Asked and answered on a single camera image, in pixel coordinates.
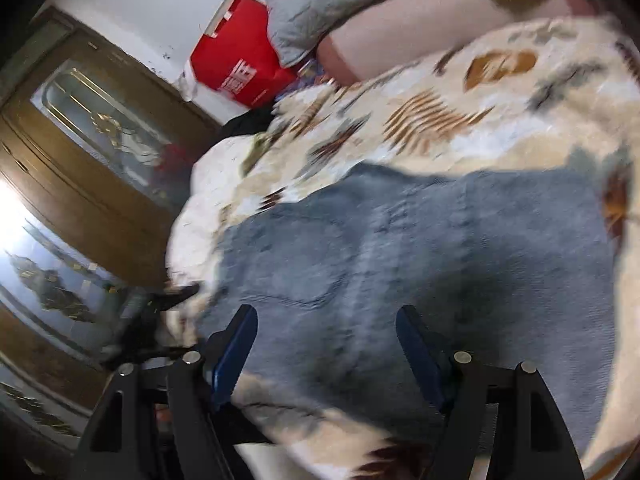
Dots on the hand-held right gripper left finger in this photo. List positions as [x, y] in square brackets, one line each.
[232, 355]

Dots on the white patterned pillow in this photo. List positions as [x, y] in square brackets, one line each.
[220, 170]

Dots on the red shopping bag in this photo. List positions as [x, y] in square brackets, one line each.
[235, 60]

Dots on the grey quilted pillow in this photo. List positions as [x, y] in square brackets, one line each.
[340, 0]

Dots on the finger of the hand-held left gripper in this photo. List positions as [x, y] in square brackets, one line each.
[181, 296]

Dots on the black cloth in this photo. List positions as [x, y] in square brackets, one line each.
[245, 122]

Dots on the wooden door with glass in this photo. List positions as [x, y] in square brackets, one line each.
[75, 195]

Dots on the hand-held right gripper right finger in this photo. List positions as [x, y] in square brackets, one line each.
[420, 355]

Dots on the pink brown bolster cushion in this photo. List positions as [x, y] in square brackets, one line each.
[410, 35]

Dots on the colourful snack packet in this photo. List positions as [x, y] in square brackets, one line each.
[312, 75]

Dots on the blue denim pants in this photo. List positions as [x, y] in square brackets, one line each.
[400, 260]

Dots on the leaf print blanket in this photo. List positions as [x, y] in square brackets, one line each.
[450, 110]

